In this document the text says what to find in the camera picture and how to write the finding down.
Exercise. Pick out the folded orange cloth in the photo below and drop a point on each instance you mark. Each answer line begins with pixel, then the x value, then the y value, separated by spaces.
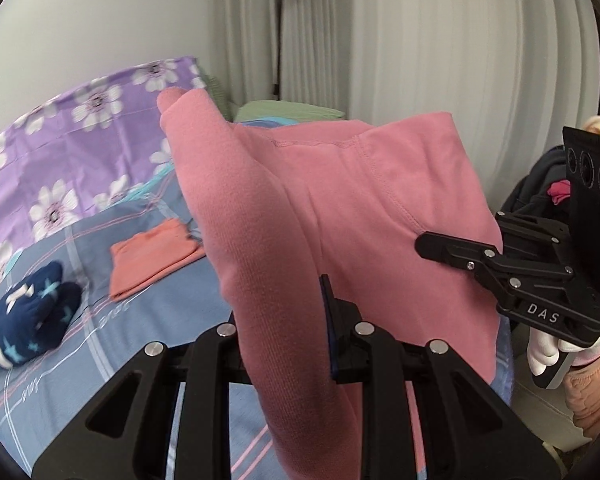
pixel 150 255

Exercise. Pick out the blue plaid bedsheet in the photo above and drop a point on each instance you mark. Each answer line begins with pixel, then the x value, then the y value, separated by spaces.
pixel 130 340

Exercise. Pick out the purple floral quilt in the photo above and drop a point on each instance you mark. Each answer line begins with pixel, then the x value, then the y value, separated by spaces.
pixel 55 135

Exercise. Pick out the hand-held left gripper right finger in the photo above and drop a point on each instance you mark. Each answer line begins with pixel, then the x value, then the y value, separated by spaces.
pixel 328 310

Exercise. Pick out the pink shirt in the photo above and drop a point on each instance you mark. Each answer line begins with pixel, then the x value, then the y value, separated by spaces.
pixel 330 200

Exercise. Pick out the magenta cloth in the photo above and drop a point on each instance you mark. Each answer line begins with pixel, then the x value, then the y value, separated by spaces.
pixel 559 192

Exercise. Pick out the white curtain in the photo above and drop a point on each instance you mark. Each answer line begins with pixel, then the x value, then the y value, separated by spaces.
pixel 430 35

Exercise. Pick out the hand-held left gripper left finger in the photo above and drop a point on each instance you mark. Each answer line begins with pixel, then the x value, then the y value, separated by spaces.
pixel 215 360

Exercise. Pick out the dark jacket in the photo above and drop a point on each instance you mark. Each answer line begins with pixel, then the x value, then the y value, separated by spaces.
pixel 530 185

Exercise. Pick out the person's right hand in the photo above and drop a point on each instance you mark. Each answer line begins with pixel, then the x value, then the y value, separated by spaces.
pixel 540 355

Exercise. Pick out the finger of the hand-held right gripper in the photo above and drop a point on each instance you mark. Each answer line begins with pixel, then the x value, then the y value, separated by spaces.
pixel 455 251
pixel 530 227

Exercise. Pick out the green pillow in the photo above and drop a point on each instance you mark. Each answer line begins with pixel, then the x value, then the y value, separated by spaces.
pixel 290 110

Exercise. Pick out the green textured blanket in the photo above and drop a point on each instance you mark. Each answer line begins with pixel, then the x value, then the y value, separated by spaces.
pixel 216 95

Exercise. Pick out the person's right forearm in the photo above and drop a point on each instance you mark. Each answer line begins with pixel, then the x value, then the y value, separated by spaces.
pixel 590 395

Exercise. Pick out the navy star print garment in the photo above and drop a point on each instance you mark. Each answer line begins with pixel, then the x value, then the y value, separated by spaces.
pixel 35 310

